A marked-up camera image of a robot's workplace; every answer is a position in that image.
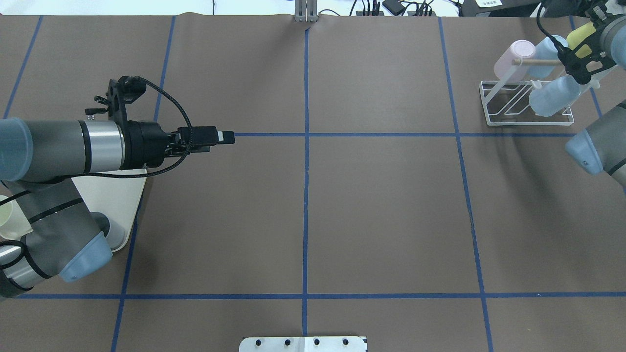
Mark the light blue cup front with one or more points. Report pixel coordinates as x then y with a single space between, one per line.
544 50

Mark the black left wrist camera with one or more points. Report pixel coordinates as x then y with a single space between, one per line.
120 93

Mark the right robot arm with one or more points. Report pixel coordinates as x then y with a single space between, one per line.
600 147

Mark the light blue cup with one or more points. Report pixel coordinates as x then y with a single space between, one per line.
550 98
544 50

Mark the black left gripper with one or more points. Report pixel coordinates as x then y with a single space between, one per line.
148 143

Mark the yellow plastic cup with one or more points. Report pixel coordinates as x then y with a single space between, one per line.
576 37

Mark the aluminium frame post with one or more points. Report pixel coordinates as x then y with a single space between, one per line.
306 11

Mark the metal mounting plate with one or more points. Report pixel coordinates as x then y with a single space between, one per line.
305 344

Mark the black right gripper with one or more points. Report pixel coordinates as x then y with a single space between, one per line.
580 67

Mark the white plastic tray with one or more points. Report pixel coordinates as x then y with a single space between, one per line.
117 199

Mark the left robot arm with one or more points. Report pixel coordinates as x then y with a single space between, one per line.
39 162

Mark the grey plastic cup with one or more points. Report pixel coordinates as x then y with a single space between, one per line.
113 232

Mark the pink plastic cup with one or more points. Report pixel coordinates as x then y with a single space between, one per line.
520 49

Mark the white wire cup rack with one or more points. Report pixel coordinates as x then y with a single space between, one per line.
532 88

